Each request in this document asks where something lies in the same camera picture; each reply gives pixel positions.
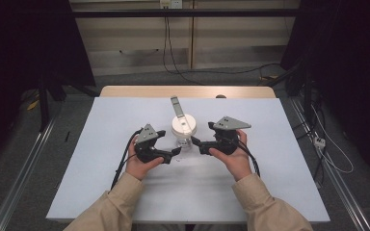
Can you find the black horizontal bar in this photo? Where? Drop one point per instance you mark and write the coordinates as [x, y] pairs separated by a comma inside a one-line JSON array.
[[186, 12]]

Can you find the wooden table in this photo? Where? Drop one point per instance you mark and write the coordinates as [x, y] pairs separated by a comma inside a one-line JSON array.
[[141, 91]]

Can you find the aluminium floor rail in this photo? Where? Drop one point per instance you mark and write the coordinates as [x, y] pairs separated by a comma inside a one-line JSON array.
[[340, 186], [19, 179]]

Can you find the small black floor object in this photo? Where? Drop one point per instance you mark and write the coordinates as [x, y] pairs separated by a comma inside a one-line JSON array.
[[67, 136]]

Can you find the white power strip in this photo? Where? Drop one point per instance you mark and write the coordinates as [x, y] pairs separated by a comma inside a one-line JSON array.
[[319, 142]]

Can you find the person's left hand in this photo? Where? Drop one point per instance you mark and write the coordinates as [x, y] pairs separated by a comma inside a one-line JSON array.
[[138, 168]]

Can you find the person's right hand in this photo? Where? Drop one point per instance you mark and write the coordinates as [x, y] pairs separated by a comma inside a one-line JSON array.
[[237, 163]]

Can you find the black curtain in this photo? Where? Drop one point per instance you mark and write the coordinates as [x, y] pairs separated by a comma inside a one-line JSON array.
[[350, 64], [19, 48]]

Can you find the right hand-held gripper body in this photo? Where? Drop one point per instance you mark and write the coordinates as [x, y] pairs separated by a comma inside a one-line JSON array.
[[229, 123]]

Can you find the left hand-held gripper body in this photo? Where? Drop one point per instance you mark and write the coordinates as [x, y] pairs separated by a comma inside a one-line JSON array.
[[146, 134]]

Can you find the yellow floor tape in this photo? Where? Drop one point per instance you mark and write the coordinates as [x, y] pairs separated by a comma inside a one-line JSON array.
[[33, 105]]

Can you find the white table board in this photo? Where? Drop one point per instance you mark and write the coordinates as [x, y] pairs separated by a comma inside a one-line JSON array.
[[205, 199]]

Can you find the black metal stand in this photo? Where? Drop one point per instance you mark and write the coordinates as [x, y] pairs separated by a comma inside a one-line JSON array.
[[44, 102]]

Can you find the white wall socket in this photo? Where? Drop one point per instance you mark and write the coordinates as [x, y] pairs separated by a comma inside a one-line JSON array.
[[171, 3]]

